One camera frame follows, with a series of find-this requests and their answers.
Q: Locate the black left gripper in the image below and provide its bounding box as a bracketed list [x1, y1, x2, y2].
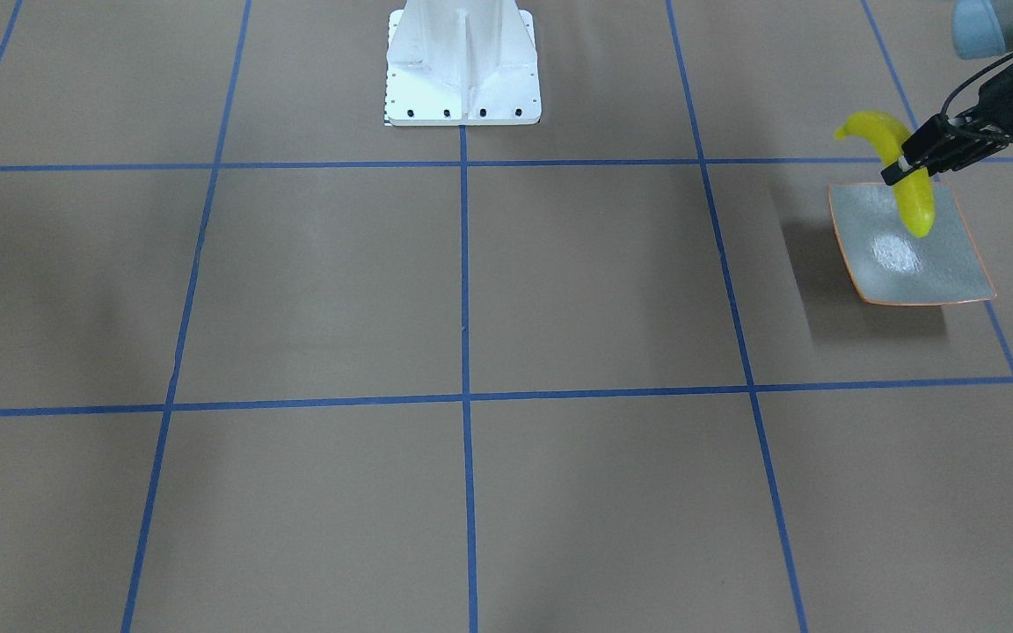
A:
[881, 53, 1013, 186]

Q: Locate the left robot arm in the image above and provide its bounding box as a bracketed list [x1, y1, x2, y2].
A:
[881, 1, 1013, 186]

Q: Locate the grey square plate orange rim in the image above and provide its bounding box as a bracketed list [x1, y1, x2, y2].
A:
[828, 183, 997, 306]

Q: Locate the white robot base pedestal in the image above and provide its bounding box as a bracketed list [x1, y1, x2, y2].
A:
[383, 1, 543, 126]

